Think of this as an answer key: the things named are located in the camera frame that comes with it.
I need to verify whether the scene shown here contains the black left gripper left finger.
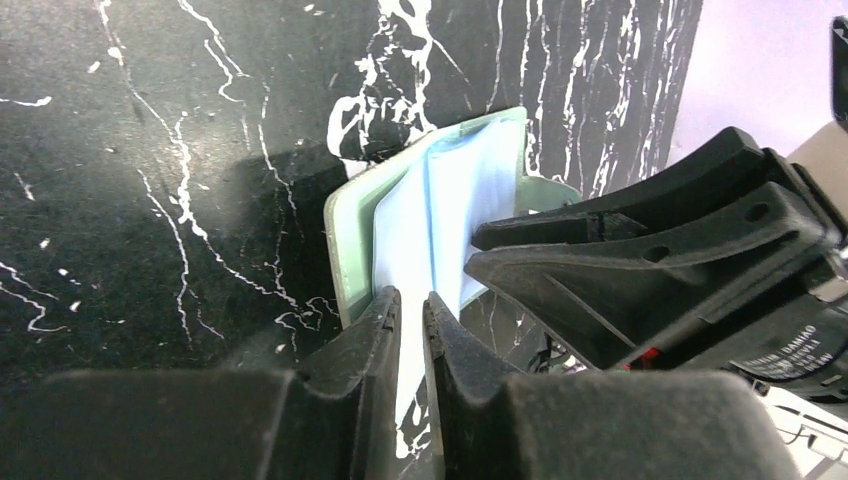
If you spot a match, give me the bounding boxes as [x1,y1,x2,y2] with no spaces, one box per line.
[1,287,401,479]

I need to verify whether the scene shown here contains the mint green card holder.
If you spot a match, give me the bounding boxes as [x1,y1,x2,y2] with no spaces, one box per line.
[323,107,580,459]

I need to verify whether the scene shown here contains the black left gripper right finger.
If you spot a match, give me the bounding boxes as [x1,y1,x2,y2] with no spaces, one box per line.
[422,294,799,479]

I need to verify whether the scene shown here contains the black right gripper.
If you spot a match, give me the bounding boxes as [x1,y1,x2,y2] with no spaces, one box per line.
[466,122,847,405]

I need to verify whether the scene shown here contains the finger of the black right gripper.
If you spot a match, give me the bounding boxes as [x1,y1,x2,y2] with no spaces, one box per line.
[472,127,799,251]

